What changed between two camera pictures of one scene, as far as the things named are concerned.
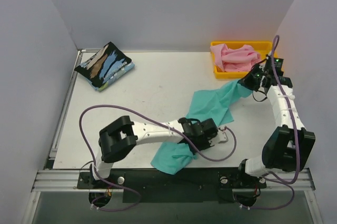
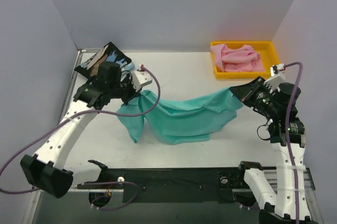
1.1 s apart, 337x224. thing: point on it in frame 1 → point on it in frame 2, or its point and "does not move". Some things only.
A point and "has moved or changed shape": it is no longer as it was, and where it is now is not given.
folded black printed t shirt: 99,67 does not move
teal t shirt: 212,103 has moved or changed shape
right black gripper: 247,82 → 250,93
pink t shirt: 244,58 does not move
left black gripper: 201,143 → 129,95
